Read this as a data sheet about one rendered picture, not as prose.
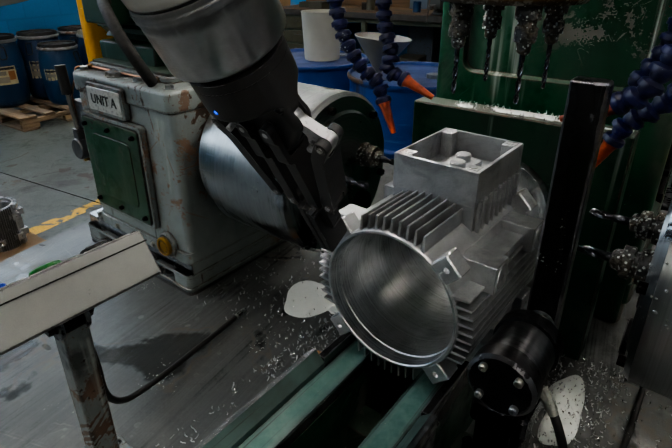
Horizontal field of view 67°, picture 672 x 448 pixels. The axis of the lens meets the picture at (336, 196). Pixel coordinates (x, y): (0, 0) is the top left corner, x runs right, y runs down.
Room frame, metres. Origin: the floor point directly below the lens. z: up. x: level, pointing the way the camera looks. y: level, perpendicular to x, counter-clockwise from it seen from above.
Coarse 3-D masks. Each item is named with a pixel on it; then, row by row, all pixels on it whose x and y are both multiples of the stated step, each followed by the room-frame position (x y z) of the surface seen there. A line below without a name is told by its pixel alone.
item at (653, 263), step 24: (600, 216) 0.55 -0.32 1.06; (624, 216) 0.53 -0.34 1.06; (648, 216) 0.51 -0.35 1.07; (624, 264) 0.43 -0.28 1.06; (648, 264) 0.42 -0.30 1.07; (648, 288) 0.37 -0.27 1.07; (648, 312) 0.36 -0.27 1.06; (624, 336) 0.42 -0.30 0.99; (648, 336) 0.36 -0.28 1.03; (624, 360) 0.40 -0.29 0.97; (648, 360) 0.36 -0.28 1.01; (648, 384) 0.37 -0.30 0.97
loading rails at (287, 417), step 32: (352, 352) 0.47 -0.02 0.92; (288, 384) 0.41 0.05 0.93; (320, 384) 0.42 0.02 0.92; (352, 384) 0.44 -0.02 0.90; (384, 384) 0.50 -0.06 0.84; (416, 384) 0.42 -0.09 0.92; (448, 384) 0.41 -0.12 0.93; (256, 416) 0.37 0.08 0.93; (288, 416) 0.38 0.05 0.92; (320, 416) 0.39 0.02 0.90; (352, 416) 0.44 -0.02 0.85; (384, 416) 0.38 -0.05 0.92; (416, 416) 0.38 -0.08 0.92; (448, 416) 0.41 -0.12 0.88
